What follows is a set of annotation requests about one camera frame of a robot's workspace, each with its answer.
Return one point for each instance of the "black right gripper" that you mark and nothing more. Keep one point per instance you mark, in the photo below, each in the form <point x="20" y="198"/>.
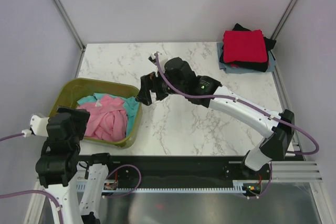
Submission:
<point x="150" y="82"/>

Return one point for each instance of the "aluminium extrusion rail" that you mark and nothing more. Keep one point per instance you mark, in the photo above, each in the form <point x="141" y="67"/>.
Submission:
<point x="296" y="172"/>

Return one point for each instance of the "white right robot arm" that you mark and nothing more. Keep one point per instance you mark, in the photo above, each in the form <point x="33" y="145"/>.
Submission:
<point x="176" y="77"/>

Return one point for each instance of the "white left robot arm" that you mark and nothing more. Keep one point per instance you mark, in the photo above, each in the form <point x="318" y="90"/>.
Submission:
<point x="57" y="166"/>

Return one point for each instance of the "red folded t shirt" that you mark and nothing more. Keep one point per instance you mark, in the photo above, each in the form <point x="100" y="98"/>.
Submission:
<point x="244" y="46"/>

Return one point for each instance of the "right aluminium frame post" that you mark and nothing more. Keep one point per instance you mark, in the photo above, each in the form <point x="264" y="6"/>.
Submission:
<point x="291" y="5"/>

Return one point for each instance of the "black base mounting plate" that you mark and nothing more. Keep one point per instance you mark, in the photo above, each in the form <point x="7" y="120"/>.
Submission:
<point x="178" y="171"/>

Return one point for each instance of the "black folded t shirt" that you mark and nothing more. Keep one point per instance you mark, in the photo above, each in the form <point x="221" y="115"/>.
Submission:
<point x="262" y="67"/>

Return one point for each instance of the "pink t shirt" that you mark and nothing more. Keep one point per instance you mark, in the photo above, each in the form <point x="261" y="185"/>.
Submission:
<point x="105" y="119"/>

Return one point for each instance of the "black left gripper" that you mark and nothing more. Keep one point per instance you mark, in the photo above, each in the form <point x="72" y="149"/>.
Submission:
<point x="80" y="117"/>

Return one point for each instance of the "white slotted cable duct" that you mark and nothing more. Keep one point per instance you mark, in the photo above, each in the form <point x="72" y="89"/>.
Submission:
<point x="237" y="188"/>

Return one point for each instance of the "aluminium frame post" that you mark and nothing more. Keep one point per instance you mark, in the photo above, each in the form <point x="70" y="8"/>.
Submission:
<point x="291" y="5"/>
<point x="64" y="15"/>

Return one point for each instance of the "teal t shirt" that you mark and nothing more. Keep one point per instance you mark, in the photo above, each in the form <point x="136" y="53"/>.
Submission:
<point x="131" y="108"/>

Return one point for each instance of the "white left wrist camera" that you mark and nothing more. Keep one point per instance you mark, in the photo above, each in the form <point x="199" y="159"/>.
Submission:
<point x="37" y="126"/>

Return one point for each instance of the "olive green plastic bin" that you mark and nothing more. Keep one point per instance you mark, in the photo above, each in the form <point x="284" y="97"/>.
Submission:
<point x="79" y="88"/>

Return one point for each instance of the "left aluminium frame post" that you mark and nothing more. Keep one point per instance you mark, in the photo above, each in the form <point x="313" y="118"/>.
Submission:
<point x="64" y="15"/>

